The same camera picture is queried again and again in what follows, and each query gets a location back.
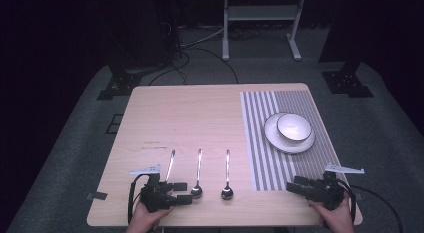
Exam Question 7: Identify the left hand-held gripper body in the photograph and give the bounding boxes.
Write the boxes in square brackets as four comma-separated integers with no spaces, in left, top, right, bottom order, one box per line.
[129,164,178,214]

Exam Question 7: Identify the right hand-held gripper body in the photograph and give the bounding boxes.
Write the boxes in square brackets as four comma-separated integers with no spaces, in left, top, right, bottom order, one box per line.
[307,163,365,211]

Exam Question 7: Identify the silver metal cutlery piece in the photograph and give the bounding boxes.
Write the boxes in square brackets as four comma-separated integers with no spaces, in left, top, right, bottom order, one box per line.
[165,149,177,184]

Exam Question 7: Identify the person's left hand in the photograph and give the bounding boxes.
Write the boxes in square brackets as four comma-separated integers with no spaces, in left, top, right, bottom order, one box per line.
[125,190,175,233]

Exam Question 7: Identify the person's right hand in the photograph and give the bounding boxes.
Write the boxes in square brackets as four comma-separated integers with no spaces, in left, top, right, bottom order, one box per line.
[307,192,356,233]

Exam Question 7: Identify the silver metal spoon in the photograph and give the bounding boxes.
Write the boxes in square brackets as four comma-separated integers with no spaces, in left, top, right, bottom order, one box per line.
[220,149,235,201]
[190,148,204,200]

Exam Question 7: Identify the white plate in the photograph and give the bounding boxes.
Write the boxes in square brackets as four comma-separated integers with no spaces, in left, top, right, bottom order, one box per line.
[263,111,316,155]

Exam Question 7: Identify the grey white striped placemat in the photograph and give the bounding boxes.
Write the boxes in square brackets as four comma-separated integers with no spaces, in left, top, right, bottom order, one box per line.
[239,90,343,193]

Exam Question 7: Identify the white bowl with dark rim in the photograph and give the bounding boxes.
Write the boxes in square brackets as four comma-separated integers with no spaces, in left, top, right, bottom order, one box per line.
[276,112,313,143]

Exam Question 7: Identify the grey tape piece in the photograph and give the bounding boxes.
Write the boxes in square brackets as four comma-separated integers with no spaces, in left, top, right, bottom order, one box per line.
[86,191,109,201]

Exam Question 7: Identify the black floor tape marking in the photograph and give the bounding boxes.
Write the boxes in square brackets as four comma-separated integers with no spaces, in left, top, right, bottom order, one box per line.
[105,113,125,135]

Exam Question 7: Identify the black stand base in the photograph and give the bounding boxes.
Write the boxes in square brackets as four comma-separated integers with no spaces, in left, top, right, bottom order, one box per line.
[320,60,375,99]
[96,63,143,101]

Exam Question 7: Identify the white metal stand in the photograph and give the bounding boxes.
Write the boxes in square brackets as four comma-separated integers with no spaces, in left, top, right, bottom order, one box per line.
[221,0,307,62]

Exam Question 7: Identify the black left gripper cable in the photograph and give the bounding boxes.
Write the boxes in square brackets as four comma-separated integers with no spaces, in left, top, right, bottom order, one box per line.
[127,173,150,225]

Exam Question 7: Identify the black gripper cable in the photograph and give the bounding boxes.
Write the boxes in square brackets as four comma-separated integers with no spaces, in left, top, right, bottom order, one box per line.
[337,178,405,233]
[127,173,150,225]

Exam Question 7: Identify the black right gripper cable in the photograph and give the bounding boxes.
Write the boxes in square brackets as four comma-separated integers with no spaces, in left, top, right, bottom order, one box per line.
[337,178,405,233]

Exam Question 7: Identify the black floor cable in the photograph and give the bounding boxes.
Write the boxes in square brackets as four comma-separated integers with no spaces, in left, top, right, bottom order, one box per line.
[147,47,240,86]

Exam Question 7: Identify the grey floor cable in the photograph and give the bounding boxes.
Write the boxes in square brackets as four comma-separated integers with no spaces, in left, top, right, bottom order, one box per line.
[179,24,225,49]

